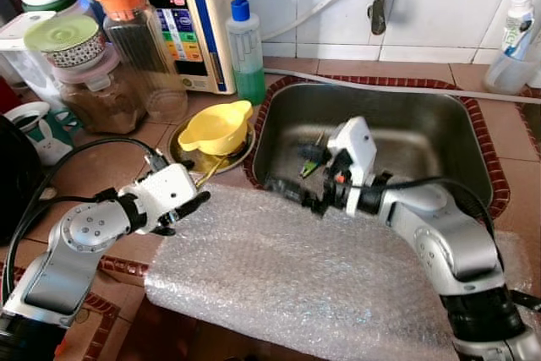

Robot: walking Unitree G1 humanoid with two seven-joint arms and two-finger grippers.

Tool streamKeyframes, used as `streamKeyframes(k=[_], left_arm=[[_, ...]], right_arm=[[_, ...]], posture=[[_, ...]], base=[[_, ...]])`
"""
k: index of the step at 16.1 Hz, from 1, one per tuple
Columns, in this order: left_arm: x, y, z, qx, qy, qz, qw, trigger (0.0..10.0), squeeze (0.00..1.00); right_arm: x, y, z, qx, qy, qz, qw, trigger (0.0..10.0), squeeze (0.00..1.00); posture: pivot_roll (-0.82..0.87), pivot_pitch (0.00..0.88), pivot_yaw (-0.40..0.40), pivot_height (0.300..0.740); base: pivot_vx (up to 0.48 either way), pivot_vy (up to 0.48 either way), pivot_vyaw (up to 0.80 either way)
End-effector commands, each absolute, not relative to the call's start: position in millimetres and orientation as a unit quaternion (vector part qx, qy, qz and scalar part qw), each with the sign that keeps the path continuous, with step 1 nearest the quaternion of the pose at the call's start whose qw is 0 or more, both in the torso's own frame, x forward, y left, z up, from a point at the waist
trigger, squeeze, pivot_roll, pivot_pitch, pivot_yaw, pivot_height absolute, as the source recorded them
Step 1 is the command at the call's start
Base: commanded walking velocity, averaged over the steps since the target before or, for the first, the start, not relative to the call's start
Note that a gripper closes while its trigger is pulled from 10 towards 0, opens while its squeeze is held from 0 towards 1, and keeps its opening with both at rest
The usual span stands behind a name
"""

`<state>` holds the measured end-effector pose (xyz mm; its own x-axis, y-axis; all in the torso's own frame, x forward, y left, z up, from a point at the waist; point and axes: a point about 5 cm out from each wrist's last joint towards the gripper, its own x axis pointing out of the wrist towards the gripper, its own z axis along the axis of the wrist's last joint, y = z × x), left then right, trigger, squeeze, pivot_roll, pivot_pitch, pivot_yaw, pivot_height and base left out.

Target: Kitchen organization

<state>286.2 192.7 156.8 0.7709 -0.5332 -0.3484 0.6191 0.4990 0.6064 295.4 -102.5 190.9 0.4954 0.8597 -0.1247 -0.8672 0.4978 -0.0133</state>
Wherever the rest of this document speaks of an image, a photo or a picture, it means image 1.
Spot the round steel plate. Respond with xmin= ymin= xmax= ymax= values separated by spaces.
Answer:
xmin=167 ymin=116 xmax=256 ymax=176

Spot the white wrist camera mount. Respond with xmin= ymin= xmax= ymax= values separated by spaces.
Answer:
xmin=325 ymin=116 xmax=379 ymax=214
xmin=127 ymin=162 xmax=199 ymax=231

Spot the beige water ioniser appliance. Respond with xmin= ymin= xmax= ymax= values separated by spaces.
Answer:
xmin=123 ymin=0 xmax=239 ymax=96

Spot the brown-filled jar with pink lid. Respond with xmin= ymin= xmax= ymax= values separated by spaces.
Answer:
xmin=55 ymin=44 xmax=149 ymax=135

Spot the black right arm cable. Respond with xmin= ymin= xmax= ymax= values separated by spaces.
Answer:
xmin=338 ymin=177 xmax=500 ymax=243

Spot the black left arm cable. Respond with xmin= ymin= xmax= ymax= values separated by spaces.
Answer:
xmin=0 ymin=137 xmax=166 ymax=303

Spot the white mug with green print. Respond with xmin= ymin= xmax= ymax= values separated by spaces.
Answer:
xmin=4 ymin=101 xmax=77 ymax=166

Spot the clear bubble wrap sheet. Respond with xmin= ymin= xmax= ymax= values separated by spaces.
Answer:
xmin=144 ymin=179 xmax=541 ymax=361

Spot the yellow plastic bowl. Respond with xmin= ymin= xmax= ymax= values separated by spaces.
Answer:
xmin=178 ymin=101 xmax=254 ymax=157

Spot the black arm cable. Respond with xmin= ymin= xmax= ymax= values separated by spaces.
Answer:
xmin=338 ymin=177 xmax=500 ymax=243
xmin=0 ymin=137 xmax=166 ymax=303

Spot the patterned tin with green lid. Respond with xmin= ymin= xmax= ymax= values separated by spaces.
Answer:
xmin=24 ymin=14 xmax=107 ymax=70

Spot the thin golden stick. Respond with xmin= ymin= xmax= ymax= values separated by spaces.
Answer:
xmin=197 ymin=156 xmax=226 ymax=189

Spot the black pointed strip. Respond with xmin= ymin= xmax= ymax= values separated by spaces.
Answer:
xmin=511 ymin=289 xmax=541 ymax=311

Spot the red plastic container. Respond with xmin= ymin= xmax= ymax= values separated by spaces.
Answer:
xmin=0 ymin=78 xmax=22 ymax=112

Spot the green soap bottle blue cap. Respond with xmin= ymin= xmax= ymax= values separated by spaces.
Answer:
xmin=225 ymin=0 xmax=266 ymax=107

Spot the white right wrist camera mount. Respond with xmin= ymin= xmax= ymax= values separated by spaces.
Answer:
xmin=325 ymin=116 xmax=379 ymax=214

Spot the white bottle blue-green label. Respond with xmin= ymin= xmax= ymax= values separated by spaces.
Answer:
xmin=503 ymin=0 xmax=538 ymax=62

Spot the black round appliance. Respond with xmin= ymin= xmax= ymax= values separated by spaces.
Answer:
xmin=0 ymin=116 xmax=47 ymax=248

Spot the glass jar with orange lid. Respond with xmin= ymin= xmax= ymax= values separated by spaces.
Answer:
xmin=93 ymin=0 xmax=189 ymax=123

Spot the stainless steel sink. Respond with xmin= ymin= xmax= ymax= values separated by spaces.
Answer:
xmin=252 ymin=82 xmax=495 ymax=218

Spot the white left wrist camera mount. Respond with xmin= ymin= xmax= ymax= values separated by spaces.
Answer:
xmin=127 ymin=162 xmax=199 ymax=231

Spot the white pipe along wall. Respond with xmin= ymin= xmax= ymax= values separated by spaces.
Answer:
xmin=264 ymin=65 xmax=541 ymax=107

